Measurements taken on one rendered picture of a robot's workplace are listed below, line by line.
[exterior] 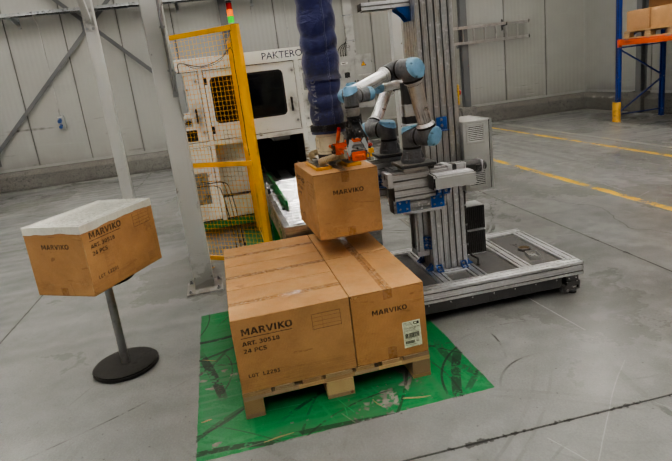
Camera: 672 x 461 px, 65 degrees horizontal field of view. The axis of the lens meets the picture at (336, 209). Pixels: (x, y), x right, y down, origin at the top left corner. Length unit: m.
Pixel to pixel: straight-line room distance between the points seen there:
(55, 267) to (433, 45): 2.57
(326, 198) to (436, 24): 1.29
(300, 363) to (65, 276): 1.38
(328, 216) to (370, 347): 0.82
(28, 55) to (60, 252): 10.11
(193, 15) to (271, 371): 10.49
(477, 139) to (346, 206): 1.02
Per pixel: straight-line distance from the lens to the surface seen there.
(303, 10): 3.33
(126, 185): 6.65
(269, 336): 2.71
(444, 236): 3.72
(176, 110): 4.38
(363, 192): 3.20
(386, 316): 2.80
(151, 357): 3.70
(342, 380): 2.90
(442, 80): 3.56
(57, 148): 13.08
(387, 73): 3.16
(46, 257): 3.32
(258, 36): 12.54
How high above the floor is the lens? 1.63
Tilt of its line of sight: 14 degrees down
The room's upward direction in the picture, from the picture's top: 7 degrees counter-clockwise
